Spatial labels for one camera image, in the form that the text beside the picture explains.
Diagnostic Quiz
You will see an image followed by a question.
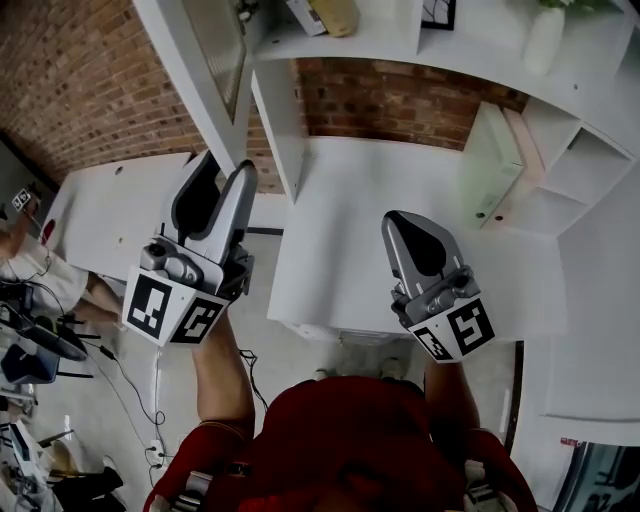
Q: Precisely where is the blue chair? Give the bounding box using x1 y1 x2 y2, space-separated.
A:
0 343 94 387

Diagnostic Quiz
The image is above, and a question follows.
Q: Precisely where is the person's right forearm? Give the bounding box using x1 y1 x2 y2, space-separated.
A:
423 356 480 437

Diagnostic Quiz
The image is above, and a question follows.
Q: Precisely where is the black picture frame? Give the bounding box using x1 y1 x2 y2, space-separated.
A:
419 0 458 32

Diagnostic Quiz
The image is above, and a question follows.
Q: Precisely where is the white power strip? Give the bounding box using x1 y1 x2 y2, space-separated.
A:
143 438 167 470

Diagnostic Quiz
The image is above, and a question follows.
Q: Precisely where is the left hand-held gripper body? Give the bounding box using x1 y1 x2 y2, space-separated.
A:
121 233 257 347

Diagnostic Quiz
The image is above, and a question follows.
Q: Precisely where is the artificial flower bunch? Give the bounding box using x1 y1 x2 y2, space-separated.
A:
536 0 620 12

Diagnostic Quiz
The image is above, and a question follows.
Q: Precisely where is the dark framed glass door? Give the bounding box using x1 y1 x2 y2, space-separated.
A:
553 438 640 512

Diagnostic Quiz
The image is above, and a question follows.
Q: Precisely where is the pale green binder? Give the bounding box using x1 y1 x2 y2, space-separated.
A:
456 101 525 232

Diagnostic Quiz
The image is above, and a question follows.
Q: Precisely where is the black rounded device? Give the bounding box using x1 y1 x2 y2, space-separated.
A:
0 278 90 362

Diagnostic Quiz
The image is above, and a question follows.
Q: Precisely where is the white shelving unit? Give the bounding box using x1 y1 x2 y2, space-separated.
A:
248 0 640 237

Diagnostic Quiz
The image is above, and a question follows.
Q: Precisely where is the person's red shirt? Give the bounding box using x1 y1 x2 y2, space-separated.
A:
142 376 540 512

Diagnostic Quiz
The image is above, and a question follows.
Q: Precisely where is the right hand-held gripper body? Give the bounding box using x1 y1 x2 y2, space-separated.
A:
389 263 497 363

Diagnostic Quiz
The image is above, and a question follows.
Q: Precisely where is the white desk with drawers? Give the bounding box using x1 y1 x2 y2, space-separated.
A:
266 133 570 347

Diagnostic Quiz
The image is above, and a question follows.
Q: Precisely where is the white ceramic vase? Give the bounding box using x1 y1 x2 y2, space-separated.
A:
521 3 567 77

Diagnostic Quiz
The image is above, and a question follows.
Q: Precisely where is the pale pink binder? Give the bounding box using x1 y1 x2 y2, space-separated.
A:
492 106 547 224

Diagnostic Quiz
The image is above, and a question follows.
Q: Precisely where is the small white box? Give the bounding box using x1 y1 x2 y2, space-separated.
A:
286 0 330 38

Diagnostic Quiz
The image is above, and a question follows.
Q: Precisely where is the person's left forearm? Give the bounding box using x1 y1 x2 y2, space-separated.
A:
191 306 257 427

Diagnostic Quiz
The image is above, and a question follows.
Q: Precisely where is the grey harness strap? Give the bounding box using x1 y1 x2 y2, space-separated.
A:
171 468 212 512
463 458 502 512

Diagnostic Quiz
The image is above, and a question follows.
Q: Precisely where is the beige yellow packet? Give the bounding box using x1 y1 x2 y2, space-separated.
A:
308 0 362 40

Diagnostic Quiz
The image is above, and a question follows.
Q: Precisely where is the black floor cable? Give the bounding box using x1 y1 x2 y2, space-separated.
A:
98 343 167 427
238 348 270 412

